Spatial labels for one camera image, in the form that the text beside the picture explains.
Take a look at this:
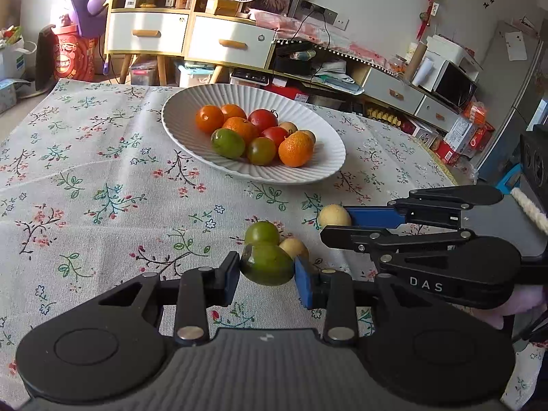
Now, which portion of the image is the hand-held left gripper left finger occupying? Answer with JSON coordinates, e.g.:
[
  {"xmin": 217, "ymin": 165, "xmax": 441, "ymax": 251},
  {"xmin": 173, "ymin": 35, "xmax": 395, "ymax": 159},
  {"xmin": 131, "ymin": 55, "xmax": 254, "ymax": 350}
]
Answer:
[{"xmin": 98, "ymin": 252, "xmax": 241, "ymax": 347}]

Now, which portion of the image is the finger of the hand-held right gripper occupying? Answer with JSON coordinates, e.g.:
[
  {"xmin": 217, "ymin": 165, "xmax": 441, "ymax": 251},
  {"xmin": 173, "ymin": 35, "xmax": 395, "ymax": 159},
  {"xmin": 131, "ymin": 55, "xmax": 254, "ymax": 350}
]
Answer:
[
  {"xmin": 320, "ymin": 225, "xmax": 476, "ymax": 258},
  {"xmin": 346, "ymin": 185, "xmax": 503, "ymax": 228}
]

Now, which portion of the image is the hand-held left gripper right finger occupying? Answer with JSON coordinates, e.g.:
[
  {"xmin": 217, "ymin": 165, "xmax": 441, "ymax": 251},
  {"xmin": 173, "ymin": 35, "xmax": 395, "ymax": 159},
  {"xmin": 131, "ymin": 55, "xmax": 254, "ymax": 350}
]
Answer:
[{"xmin": 295, "ymin": 256, "xmax": 433, "ymax": 347}]

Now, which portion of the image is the green jujube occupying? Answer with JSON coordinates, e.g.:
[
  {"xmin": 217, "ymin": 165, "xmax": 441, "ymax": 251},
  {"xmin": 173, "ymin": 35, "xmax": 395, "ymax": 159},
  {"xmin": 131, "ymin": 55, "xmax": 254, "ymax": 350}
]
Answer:
[
  {"xmin": 240, "ymin": 243, "xmax": 295, "ymax": 287},
  {"xmin": 211, "ymin": 128, "xmax": 246, "ymax": 160}
]

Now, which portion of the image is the orange mandarin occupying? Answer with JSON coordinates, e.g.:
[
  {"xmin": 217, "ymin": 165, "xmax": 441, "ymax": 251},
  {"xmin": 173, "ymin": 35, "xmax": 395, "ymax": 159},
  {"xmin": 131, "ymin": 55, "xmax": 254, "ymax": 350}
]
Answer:
[
  {"xmin": 278, "ymin": 131, "xmax": 314, "ymax": 168},
  {"xmin": 220, "ymin": 103, "xmax": 248, "ymax": 121},
  {"xmin": 223, "ymin": 116, "xmax": 260, "ymax": 144}
]

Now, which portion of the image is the orange tomato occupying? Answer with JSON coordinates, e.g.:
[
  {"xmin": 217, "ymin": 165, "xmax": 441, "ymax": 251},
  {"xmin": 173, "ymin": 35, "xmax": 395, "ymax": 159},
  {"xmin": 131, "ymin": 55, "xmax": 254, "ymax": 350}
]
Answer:
[{"xmin": 196, "ymin": 105, "xmax": 225, "ymax": 134}]

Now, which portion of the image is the white ribbed plate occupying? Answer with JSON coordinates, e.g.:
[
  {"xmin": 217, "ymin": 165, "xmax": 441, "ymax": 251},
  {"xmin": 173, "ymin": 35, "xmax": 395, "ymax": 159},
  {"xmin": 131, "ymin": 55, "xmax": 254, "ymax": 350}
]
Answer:
[{"xmin": 161, "ymin": 84, "xmax": 347, "ymax": 186}]

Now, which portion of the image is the person's right hand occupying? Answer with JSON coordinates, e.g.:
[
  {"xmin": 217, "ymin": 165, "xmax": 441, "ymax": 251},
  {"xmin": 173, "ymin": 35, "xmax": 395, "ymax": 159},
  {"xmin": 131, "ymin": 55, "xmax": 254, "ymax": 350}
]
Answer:
[{"xmin": 473, "ymin": 285, "xmax": 548, "ymax": 330}]

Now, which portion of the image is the green tomato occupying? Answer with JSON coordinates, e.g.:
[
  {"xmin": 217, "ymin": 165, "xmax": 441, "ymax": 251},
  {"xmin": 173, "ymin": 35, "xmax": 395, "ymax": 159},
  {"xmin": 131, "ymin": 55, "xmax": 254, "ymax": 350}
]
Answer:
[{"xmin": 244, "ymin": 221, "xmax": 281, "ymax": 247}]

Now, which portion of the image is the red and white box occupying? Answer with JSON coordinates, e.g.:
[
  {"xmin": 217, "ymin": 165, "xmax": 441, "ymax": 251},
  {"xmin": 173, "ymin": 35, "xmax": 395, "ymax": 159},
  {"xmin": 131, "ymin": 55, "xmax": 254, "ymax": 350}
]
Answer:
[{"xmin": 400, "ymin": 117, "xmax": 438, "ymax": 147}]

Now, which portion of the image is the blue stool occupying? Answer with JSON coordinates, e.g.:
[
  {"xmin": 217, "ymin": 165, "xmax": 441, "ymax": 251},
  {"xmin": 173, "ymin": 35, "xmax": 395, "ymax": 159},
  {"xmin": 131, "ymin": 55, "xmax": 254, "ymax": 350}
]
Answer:
[{"xmin": 499, "ymin": 171, "xmax": 525, "ymax": 194}]

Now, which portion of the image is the yellow egg carton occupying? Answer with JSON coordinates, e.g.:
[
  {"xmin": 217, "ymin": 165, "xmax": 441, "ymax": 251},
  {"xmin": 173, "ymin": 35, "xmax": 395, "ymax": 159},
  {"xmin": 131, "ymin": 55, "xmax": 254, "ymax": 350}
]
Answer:
[{"xmin": 367, "ymin": 107, "xmax": 403, "ymax": 127}]

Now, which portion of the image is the green-brown tomato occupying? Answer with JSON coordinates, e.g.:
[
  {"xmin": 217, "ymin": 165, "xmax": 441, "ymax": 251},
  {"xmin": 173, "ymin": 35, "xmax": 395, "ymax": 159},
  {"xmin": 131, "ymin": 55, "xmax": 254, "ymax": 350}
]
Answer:
[{"xmin": 247, "ymin": 136, "xmax": 277, "ymax": 166}]

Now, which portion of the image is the red tomato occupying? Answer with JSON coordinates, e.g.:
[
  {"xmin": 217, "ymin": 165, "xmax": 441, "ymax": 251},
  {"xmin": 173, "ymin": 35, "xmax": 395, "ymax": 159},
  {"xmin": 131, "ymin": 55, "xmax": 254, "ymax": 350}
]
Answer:
[
  {"xmin": 261, "ymin": 126, "xmax": 289, "ymax": 147},
  {"xmin": 248, "ymin": 109, "xmax": 280, "ymax": 133}
]

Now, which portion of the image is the stack of red boxes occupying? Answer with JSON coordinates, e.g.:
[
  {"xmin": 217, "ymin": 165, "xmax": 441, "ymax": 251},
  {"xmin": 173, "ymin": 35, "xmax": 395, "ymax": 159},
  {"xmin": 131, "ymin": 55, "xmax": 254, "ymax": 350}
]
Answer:
[{"xmin": 432, "ymin": 102, "xmax": 496, "ymax": 166}]

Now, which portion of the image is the black speaker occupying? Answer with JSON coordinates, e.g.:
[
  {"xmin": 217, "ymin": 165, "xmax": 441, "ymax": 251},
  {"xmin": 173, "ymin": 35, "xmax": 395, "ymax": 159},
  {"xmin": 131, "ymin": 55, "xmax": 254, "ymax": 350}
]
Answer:
[{"xmin": 519, "ymin": 130, "xmax": 548, "ymax": 207}]

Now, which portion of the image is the black microwave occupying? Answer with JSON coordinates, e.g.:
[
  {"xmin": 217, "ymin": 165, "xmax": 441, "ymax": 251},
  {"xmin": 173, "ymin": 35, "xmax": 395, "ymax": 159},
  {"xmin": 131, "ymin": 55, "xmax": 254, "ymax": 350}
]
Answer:
[{"xmin": 432, "ymin": 60, "xmax": 478, "ymax": 111}]

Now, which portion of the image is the floral tablecloth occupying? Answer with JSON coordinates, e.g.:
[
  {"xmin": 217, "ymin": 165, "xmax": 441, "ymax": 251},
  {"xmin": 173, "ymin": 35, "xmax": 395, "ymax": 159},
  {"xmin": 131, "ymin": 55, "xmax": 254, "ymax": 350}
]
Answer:
[{"xmin": 0, "ymin": 78, "xmax": 548, "ymax": 411}]

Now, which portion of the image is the cardboard tube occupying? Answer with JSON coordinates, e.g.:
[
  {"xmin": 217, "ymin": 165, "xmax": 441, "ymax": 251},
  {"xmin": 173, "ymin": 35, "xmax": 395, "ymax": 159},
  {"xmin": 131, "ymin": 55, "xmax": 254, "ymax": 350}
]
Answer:
[{"xmin": 404, "ymin": 43, "xmax": 429, "ymax": 82}]

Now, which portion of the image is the silver refrigerator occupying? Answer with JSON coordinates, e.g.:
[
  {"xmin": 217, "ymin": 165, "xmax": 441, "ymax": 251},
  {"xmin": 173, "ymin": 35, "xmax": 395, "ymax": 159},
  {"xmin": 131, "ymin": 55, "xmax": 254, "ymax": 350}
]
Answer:
[{"xmin": 475, "ymin": 19, "xmax": 548, "ymax": 181}]

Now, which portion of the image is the black bag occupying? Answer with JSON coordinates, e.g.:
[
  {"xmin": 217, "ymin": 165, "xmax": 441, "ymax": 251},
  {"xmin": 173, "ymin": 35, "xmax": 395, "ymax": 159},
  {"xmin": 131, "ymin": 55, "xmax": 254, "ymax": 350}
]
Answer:
[{"xmin": 274, "ymin": 43, "xmax": 316, "ymax": 76}]

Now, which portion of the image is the clear plastic storage box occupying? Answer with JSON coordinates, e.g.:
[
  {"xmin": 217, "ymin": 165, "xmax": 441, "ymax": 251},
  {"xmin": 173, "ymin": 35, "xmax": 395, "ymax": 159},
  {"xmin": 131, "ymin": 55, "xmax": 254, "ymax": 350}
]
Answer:
[
  {"xmin": 176, "ymin": 62, "xmax": 215, "ymax": 89},
  {"xmin": 230, "ymin": 68, "xmax": 273, "ymax": 87},
  {"xmin": 129, "ymin": 55, "xmax": 160, "ymax": 87}
]

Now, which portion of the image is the pink patterned cloth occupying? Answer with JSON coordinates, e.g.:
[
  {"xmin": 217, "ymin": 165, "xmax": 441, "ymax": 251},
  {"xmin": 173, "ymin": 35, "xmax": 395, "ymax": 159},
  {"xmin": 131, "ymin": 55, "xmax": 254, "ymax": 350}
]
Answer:
[{"xmin": 250, "ymin": 10, "xmax": 389, "ymax": 70}]

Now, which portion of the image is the low wooden drawer cabinet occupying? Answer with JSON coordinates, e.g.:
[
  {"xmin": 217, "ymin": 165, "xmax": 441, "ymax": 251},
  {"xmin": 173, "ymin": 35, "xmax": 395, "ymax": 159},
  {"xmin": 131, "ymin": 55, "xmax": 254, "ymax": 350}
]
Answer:
[{"xmin": 186, "ymin": 12, "xmax": 464, "ymax": 134}]

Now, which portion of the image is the white paper note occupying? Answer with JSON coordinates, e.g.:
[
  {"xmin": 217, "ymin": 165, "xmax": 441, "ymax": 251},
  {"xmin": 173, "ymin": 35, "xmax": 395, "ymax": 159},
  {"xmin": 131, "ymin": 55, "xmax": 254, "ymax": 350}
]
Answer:
[{"xmin": 504, "ymin": 31, "xmax": 528, "ymax": 62}]

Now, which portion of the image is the wooden shelf cabinet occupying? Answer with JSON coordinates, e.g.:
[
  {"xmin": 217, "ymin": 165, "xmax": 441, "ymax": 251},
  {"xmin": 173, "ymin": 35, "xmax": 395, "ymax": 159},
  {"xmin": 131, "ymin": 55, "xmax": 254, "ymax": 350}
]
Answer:
[{"xmin": 104, "ymin": 0, "xmax": 204, "ymax": 85}]

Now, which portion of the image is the yellow cardboard box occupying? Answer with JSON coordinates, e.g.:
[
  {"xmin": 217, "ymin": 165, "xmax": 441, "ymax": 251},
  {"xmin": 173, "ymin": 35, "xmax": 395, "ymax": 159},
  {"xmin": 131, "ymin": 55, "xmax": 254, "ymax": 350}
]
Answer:
[{"xmin": 205, "ymin": 0, "xmax": 241, "ymax": 16}]

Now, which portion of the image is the red gift bucket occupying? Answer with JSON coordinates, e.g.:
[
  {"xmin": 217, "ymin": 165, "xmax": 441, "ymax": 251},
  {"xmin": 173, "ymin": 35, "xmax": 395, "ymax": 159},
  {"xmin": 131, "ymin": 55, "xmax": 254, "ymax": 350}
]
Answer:
[{"xmin": 52, "ymin": 26, "xmax": 102, "ymax": 83}]

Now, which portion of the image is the blue tissue box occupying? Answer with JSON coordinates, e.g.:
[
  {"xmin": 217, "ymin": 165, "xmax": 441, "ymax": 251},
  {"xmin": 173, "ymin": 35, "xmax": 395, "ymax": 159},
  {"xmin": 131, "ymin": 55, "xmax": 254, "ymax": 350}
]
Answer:
[{"xmin": 0, "ymin": 78, "xmax": 30, "ymax": 114}]

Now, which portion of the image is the dark board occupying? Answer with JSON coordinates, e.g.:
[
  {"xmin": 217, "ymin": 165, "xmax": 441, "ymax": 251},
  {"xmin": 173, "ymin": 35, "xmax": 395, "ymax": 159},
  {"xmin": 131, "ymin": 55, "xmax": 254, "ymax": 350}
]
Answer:
[{"xmin": 35, "ymin": 26, "xmax": 59, "ymax": 91}]

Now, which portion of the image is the white shopping bag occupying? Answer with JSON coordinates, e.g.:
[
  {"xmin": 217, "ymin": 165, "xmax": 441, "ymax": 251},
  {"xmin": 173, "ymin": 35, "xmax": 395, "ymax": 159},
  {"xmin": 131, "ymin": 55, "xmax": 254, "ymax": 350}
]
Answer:
[{"xmin": 0, "ymin": 26, "xmax": 37, "ymax": 80}]

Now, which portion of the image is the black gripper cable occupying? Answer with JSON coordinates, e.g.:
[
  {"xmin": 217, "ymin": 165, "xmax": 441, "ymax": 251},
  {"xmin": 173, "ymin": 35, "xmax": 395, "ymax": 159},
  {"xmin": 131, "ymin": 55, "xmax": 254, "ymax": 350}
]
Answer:
[{"xmin": 511, "ymin": 316, "xmax": 548, "ymax": 344}]

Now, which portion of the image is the white rope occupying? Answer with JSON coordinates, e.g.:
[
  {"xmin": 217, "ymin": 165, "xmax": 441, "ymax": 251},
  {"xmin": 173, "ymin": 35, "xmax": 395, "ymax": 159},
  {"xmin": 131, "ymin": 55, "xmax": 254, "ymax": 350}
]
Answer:
[{"xmin": 511, "ymin": 188, "xmax": 548, "ymax": 237}]

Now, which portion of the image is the black power cable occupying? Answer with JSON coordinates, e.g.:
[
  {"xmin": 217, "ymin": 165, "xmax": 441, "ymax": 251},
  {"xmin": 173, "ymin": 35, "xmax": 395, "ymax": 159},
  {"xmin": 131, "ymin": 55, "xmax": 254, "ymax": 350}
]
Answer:
[{"xmin": 267, "ymin": 6, "xmax": 332, "ymax": 82}]

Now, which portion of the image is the wall power outlet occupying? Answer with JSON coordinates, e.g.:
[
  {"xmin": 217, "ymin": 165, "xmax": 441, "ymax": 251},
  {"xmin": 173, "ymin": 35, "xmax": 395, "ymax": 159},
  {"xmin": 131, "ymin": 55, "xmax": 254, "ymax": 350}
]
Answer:
[{"xmin": 300, "ymin": 0, "xmax": 350, "ymax": 32}]

